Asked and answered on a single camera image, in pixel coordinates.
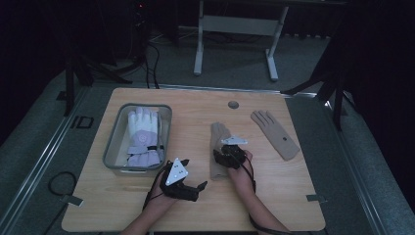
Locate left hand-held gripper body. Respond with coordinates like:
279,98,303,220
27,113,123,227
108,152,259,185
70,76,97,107
159,158,201,203

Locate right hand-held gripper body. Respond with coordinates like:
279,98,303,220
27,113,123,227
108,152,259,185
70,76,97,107
218,135,249,170

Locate plain tan glove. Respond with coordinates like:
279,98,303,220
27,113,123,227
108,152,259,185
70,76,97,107
208,121,234,181

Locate purple and white glove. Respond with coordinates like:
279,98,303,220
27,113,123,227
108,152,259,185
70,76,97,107
125,106,165,168

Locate grey plastic bin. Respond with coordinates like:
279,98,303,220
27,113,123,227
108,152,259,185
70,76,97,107
102,103,173,178

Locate person's left hand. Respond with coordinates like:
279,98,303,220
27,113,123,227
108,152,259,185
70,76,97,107
150,175,179,212

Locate person's right hand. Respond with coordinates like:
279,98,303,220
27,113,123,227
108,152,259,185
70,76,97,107
227,149,254,195

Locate tan glove with dark button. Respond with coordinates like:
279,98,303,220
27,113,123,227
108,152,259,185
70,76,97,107
250,110,301,162

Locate grey tape strip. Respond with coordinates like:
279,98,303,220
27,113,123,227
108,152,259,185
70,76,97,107
305,193,328,204
60,194,84,208

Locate black tripod stand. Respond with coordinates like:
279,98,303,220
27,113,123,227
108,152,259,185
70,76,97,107
57,45,134,118
281,19,364,132

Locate dark computer tower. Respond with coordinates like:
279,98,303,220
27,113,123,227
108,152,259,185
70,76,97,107
129,0,152,63

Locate left hand-held gripper cable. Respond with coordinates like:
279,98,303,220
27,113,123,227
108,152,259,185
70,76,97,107
142,162,172,212

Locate hand-held gripper cable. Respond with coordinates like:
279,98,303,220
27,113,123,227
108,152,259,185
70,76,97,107
142,162,172,212
228,146,297,235

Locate right hand-held gripper cable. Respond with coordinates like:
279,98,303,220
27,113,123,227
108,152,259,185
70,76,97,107
228,146,297,235

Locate metal floor rail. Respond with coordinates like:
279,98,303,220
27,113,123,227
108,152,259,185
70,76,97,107
0,86,90,235
156,83,318,99
324,97,388,235

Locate black cables on floor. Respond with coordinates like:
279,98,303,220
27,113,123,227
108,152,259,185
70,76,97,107
142,40,161,90

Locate black floor cable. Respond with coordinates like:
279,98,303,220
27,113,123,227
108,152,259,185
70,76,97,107
41,170,78,235

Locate white desk frame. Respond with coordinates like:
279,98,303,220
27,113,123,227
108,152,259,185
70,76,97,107
193,0,290,82

